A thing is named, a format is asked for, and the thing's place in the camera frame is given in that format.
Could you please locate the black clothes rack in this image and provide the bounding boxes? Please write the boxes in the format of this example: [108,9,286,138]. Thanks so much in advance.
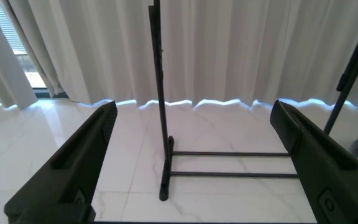
[148,0,358,202]

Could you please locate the window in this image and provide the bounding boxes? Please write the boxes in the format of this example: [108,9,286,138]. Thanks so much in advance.
[0,0,70,99]

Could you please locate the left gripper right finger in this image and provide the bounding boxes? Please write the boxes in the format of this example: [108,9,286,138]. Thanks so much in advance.
[269,99,358,223]

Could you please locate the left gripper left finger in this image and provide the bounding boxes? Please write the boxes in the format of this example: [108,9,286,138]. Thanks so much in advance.
[3,101,119,223]

